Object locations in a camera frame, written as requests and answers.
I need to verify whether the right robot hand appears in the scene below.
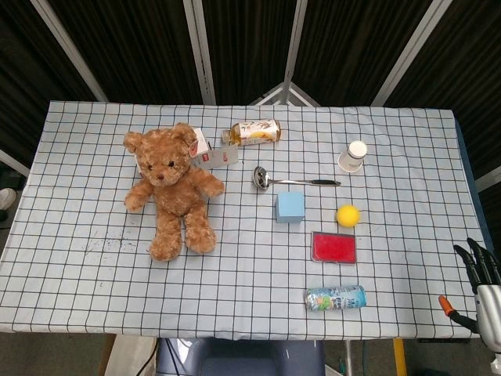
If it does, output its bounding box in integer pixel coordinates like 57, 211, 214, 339
438, 237, 501, 352

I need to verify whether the brown teddy bear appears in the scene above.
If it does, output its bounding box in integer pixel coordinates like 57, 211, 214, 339
124, 122, 226, 262

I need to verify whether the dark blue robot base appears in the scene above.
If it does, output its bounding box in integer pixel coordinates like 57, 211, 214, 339
155, 337, 326, 376

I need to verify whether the yellow pole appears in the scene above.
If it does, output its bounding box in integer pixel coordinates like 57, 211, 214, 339
392, 338, 409, 376

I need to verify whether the light blue drink can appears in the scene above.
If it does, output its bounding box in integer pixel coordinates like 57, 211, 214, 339
305, 284, 367, 313

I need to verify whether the red ink pad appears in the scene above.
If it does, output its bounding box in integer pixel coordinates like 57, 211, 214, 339
310, 230, 359, 266

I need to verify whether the yellow ball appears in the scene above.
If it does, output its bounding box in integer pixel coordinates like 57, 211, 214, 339
336, 204, 361, 228

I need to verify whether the white paper cup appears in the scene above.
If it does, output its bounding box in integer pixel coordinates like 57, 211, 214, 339
337, 140, 369, 174

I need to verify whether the light blue foam cube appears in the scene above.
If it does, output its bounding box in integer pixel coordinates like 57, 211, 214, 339
275, 191, 306, 224

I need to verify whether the yellow tea bottle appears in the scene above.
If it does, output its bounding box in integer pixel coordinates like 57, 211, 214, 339
222, 118, 282, 147

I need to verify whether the white red carton box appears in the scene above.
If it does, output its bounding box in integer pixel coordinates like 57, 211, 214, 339
135, 127, 240, 173

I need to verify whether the blue checked tablecloth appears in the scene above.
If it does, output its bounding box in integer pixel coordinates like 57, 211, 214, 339
0, 100, 495, 342

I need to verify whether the white shoe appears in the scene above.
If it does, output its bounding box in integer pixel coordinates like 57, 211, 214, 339
0, 187, 17, 212

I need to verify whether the steel ladle black handle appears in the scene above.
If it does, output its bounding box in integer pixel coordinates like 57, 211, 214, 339
252, 165, 342, 193

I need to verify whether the grey metal frame bar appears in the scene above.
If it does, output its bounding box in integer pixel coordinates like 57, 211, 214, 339
182, 0, 217, 106
282, 0, 309, 89
370, 0, 448, 107
30, 0, 109, 103

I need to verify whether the grey triangular frame bracket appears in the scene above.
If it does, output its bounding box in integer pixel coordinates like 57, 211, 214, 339
249, 81, 321, 107

